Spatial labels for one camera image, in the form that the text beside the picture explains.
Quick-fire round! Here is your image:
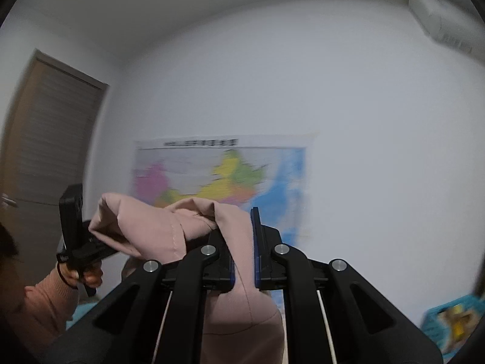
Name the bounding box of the pink-sleeved left forearm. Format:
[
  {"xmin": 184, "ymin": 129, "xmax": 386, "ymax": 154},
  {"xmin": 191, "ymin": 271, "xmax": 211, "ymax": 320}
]
[{"xmin": 5, "ymin": 270, "xmax": 79, "ymax": 357}]

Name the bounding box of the pink jacket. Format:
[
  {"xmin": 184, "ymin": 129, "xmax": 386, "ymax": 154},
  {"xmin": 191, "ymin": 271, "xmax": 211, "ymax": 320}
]
[{"xmin": 89, "ymin": 193, "xmax": 284, "ymax": 363}]

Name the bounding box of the teal storage basket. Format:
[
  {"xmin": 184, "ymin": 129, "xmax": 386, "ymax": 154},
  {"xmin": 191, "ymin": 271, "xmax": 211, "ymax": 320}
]
[{"xmin": 420, "ymin": 295, "xmax": 484, "ymax": 363}]

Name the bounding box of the brown wooden door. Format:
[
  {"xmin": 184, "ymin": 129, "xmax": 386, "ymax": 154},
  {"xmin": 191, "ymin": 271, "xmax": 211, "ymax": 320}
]
[{"xmin": 1, "ymin": 51, "xmax": 108, "ymax": 285}]

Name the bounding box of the white air conditioner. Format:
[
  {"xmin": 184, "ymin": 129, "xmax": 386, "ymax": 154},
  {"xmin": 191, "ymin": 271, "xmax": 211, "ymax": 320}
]
[{"xmin": 409, "ymin": 0, "xmax": 484, "ymax": 60}]

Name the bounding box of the colourful wall map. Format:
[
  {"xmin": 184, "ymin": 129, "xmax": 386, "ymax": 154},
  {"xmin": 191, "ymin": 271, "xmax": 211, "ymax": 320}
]
[{"xmin": 130, "ymin": 135, "xmax": 313, "ymax": 246}]

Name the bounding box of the person's left hand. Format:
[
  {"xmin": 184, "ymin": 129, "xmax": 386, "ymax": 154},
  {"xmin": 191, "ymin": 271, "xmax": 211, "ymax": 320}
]
[{"xmin": 57, "ymin": 262, "xmax": 103, "ymax": 288}]

